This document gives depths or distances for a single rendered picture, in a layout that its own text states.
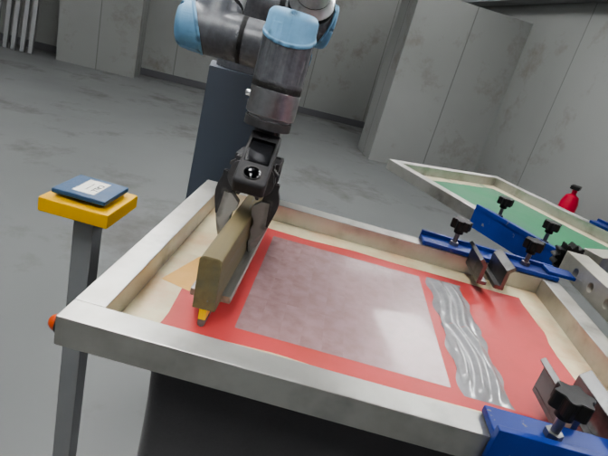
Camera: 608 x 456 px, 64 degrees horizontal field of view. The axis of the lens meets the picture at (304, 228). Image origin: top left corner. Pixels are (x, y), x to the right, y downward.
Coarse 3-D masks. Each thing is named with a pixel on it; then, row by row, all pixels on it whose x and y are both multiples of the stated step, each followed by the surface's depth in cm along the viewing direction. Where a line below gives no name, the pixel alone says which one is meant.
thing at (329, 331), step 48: (240, 288) 74; (288, 288) 78; (240, 336) 63; (288, 336) 66; (336, 336) 69; (384, 336) 72; (432, 336) 76; (384, 384) 62; (432, 384) 64; (528, 384) 70
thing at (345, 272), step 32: (256, 256) 86; (288, 256) 89; (320, 256) 93; (352, 256) 97; (320, 288) 81; (352, 288) 84; (384, 288) 87; (416, 288) 91; (480, 288) 99; (480, 320) 85; (512, 320) 89; (544, 352) 81
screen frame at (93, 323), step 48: (144, 240) 73; (384, 240) 103; (96, 288) 58; (528, 288) 104; (96, 336) 52; (144, 336) 52; (192, 336) 55; (576, 336) 86; (240, 384) 53; (288, 384) 52; (336, 384) 53; (384, 432) 53; (432, 432) 52; (480, 432) 52
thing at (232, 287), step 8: (256, 248) 81; (248, 256) 77; (240, 264) 74; (248, 264) 75; (240, 272) 71; (232, 280) 69; (240, 280) 70; (192, 288) 64; (232, 288) 67; (224, 296) 64; (232, 296) 65
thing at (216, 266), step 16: (240, 208) 77; (240, 224) 71; (224, 240) 65; (240, 240) 69; (208, 256) 60; (224, 256) 61; (240, 256) 73; (208, 272) 60; (224, 272) 63; (208, 288) 61; (224, 288) 66; (208, 304) 62
